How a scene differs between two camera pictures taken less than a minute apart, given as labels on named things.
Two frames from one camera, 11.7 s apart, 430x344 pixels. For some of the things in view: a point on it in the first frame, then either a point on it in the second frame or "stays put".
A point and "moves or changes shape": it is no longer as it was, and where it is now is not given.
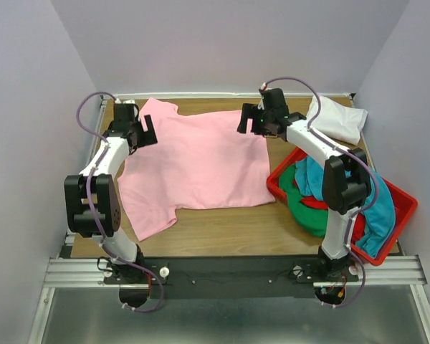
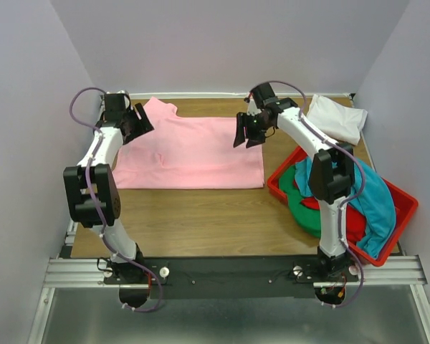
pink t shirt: x=200 y=160 moves or changes shape
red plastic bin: x=404 y=206 stays put
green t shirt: x=312 y=220 stays put
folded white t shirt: x=341 y=122 stays put
